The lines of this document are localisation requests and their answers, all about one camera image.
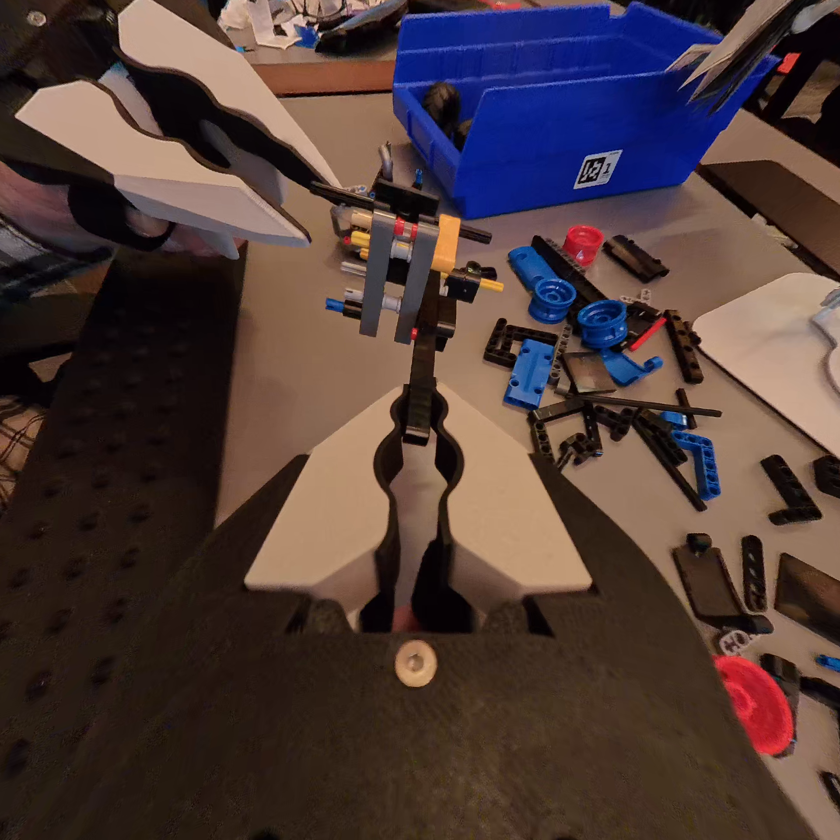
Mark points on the blue curved toy panel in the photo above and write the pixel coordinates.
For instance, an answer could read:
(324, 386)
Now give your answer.
(623, 367)

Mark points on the person's left forearm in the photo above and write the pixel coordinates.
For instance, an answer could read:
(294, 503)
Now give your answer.
(46, 269)

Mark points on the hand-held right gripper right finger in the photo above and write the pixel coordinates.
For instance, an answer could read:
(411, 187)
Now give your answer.
(525, 525)

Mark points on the black angled toy beam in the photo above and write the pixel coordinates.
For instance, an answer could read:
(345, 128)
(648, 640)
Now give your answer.
(828, 476)
(791, 492)

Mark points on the instruction booklet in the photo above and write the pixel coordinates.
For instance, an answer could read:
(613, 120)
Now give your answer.
(735, 39)

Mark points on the white book stand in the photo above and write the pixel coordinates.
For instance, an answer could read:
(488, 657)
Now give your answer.
(754, 341)

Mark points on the toy brick assembly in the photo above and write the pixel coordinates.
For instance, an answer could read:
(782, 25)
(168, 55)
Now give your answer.
(423, 367)

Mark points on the blue storage bin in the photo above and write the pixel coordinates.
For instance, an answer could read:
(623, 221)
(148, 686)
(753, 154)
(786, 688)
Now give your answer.
(558, 131)

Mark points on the black hinged toy panel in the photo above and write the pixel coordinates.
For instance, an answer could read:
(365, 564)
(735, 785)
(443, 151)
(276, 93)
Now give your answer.
(810, 597)
(712, 587)

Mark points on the small black toy subassembly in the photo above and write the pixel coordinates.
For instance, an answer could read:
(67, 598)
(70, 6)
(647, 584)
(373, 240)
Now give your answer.
(387, 161)

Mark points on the black toy bracket frame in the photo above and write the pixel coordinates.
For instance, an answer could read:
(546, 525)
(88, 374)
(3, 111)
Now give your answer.
(820, 692)

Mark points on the crumpled clear plastic bag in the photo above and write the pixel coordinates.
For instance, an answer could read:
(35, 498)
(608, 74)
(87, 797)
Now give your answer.
(262, 23)

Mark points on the blue toy pin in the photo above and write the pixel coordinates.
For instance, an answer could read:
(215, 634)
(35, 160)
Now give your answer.
(828, 661)

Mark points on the person's left hand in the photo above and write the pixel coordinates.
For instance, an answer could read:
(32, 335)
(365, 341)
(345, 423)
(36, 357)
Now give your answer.
(33, 216)

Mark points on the black dotted floor mat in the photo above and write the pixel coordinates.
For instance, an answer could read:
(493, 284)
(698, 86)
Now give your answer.
(98, 492)

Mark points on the grey desk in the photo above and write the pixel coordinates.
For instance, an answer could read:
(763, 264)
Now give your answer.
(295, 328)

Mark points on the black curved toy panel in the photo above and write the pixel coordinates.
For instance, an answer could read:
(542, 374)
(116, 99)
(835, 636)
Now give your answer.
(636, 259)

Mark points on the black thin toy beam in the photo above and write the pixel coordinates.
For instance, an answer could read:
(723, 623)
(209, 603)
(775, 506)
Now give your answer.
(754, 574)

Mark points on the person's plaid shirt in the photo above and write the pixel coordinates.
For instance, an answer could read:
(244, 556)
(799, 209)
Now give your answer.
(16, 446)

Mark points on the blue long toy panel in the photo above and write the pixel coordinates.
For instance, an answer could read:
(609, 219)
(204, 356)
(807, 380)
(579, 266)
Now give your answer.
(528, 266)

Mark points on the blue flat toy panel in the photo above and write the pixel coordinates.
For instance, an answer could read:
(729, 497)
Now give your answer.
(530, 374)

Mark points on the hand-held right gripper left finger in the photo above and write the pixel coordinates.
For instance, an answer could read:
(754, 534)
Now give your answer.
(308, 525)

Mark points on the red toy wheel hub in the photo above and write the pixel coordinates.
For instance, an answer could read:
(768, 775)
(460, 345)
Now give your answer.
(754, 705)
(583, 244)

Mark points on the heap of black blue beams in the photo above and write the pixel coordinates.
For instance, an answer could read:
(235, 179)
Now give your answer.
(656, 433)

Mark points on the blue toy wheel hub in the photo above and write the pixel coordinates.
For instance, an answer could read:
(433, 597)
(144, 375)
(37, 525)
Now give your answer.
(552, 300)
(602, 325)

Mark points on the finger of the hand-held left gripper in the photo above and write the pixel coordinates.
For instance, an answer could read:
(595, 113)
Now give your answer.
(223, 65)
(184, 190)

